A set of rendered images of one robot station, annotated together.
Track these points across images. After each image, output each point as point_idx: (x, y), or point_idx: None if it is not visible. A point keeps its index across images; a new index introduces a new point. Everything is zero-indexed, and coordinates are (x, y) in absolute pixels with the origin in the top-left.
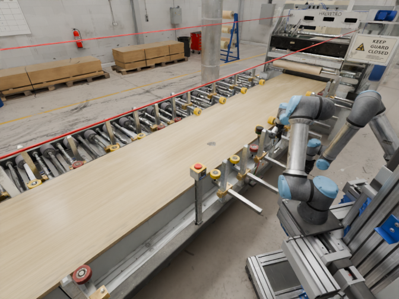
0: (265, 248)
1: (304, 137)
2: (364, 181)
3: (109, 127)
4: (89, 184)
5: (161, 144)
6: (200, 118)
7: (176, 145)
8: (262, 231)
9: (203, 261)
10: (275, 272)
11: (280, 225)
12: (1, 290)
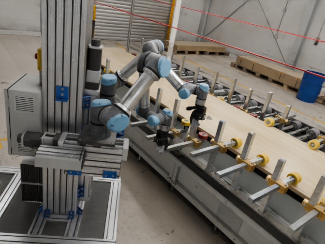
0: (131, 217)
1: (135, 57)
2: (124, 146)
3: (214, 78)
4: (168, 81)
5: (208, 101)
6: (258, 124)
7: (206, 105)
8: (151, 223)
9: (134, 176)
10: (103, 189)
11: (155, 243)
12: (118, 68)
